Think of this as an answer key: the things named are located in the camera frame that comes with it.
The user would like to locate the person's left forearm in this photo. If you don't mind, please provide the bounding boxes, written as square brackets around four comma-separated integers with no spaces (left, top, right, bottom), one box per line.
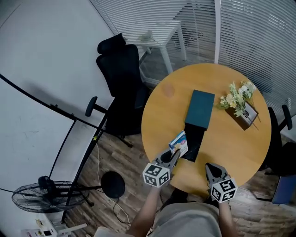
[130,186,162,237]

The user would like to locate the long white cable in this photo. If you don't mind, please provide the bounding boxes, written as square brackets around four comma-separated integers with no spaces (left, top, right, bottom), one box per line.
[96,143,102,186]

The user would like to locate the black pedestal fan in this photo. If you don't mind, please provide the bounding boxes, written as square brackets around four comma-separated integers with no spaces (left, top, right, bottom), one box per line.
[11,171,126,213]

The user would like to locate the white desk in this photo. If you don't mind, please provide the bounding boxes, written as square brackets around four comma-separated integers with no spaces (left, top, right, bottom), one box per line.
[21,218,88,237]
[136,20,188,75]

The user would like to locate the person's grey shirt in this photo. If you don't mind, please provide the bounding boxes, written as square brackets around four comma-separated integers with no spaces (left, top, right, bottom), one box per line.
[94,202,222,237]

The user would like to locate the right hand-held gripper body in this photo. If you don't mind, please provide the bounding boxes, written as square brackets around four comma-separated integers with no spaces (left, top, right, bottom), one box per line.
[209,170,238,204]

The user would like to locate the black fan cable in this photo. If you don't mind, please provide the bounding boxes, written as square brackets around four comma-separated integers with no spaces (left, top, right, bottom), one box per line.
[112,198,131,225]

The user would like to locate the brown wooden tissue box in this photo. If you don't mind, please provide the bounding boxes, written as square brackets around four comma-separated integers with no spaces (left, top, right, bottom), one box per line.
[225,100,259,131]

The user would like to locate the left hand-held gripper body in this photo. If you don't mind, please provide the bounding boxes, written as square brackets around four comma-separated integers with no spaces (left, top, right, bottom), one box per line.
[142,151,174,188]

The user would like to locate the white window blinds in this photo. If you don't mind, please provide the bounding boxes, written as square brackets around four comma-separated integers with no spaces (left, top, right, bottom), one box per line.
[90,0,296,116]

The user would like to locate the white partition post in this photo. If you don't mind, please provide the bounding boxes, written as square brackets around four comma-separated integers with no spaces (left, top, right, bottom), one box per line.
[214,0,222,64]

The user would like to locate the small colourful packet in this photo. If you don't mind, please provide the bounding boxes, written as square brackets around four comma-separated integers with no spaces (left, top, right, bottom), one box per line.
[168,130,189,158]

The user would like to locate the whiteboard on black stand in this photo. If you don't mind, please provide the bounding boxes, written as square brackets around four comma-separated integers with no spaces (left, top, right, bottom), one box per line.
[0,74,109,224]

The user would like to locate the clear pink plastic cup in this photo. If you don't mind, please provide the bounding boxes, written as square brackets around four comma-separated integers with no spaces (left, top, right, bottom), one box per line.
[163,83,174,98]

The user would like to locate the blue padded chair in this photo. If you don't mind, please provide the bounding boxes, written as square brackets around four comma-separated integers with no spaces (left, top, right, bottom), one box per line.
[254,175,296,205]

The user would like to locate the round wooden table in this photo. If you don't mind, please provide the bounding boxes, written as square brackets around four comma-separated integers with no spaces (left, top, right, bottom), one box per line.
[141,62,272,197]

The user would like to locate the person's right forearm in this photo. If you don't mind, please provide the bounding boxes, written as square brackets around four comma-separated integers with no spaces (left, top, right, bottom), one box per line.
[217,201,239,237]

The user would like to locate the black office chair with headrest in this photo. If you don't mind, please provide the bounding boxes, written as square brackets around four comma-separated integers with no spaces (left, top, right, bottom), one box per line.
[85,33,151,149]

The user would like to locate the yellow white artificial flowers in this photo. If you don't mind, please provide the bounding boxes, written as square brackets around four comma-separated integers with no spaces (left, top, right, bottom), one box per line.
[217,82,246,118]

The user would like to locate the teal rectangular box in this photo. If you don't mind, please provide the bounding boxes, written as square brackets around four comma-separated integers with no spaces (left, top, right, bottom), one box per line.
[181,89,216,162]

